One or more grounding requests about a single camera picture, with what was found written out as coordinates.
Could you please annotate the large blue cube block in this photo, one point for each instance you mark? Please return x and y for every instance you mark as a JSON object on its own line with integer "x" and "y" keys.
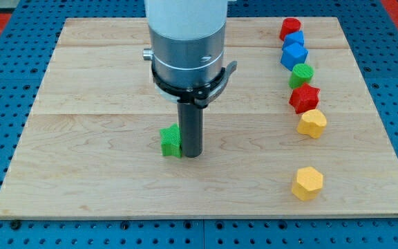
{"x": 292, "y": 55}

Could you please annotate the small blue pentagon block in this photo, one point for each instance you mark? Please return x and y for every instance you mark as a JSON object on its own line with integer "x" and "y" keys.
{"x": 294, "y": 38}

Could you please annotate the yellow heart block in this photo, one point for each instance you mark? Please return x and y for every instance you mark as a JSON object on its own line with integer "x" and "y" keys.
{"x": 312, "y": 123}

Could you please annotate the black clamp ring mount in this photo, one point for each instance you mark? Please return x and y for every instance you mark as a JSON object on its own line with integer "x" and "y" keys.
{"x": 202, "y": 96}

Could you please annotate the green cylinder block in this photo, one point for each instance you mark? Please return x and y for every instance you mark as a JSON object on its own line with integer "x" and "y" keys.
{"x": 301, "y": 73}

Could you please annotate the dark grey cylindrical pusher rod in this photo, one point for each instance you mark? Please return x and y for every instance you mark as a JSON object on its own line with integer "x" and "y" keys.
{"x": 190, "y": 119}

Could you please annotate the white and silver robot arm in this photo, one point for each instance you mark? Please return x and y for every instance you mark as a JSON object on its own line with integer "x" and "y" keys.
{"x": 186, "y": 54}

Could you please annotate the green star block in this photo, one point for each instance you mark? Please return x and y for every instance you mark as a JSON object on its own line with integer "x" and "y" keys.
{"x": 170, "y": 141}

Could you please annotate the red star block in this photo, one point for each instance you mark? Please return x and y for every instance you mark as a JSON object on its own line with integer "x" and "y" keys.
{"x": 304, "y": 98}

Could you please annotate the red cylinder block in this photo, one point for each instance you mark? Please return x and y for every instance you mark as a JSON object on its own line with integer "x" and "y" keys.
{"x": 289, "y": 25}

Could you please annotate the yellow hexagon block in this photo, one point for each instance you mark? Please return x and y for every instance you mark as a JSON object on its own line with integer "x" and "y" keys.
{"x": 307, "y": 183}

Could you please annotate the light wooden board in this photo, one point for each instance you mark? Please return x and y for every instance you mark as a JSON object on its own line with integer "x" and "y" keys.
{"x": 90, "y": 148}

